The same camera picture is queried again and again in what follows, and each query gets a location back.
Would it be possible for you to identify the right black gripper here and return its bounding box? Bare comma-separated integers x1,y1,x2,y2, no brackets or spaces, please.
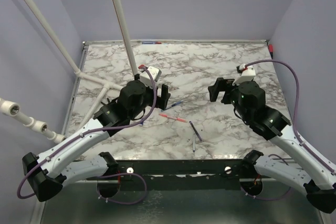
208,76,249,121

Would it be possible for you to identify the red pen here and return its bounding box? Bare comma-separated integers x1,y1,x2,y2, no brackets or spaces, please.
159,113,188,123

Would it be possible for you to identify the white blue pen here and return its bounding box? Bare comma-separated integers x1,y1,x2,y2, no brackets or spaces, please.
192,134,196,153

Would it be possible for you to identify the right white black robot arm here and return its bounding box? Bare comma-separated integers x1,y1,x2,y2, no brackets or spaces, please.
208,78,335,214

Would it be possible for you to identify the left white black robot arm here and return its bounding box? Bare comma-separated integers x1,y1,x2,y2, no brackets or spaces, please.
22,77,171,202

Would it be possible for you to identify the purple pen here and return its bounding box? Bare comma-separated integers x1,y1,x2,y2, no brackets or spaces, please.
189,121,203,142

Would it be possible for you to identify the blue red marker at edge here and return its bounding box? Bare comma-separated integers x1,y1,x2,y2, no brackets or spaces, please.
142,41,163,45

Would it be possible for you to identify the red black clamp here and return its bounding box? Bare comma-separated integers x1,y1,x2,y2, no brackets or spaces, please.
268,44,274,58

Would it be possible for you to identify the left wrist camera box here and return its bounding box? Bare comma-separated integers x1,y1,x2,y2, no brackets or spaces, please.
138,65,162,88

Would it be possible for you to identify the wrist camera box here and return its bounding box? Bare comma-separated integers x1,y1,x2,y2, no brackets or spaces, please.
138,65,162,88
233,64,256,85

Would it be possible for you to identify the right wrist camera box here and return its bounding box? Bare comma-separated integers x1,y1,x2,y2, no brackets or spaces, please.
233,64,256,85

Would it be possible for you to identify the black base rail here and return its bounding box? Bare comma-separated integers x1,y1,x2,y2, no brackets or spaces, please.
86,158,274,191

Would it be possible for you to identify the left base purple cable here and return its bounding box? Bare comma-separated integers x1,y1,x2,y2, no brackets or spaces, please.
96,172,148,205

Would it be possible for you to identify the white pvc pipe frame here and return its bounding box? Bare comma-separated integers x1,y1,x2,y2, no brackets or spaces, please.
1,0,138,144

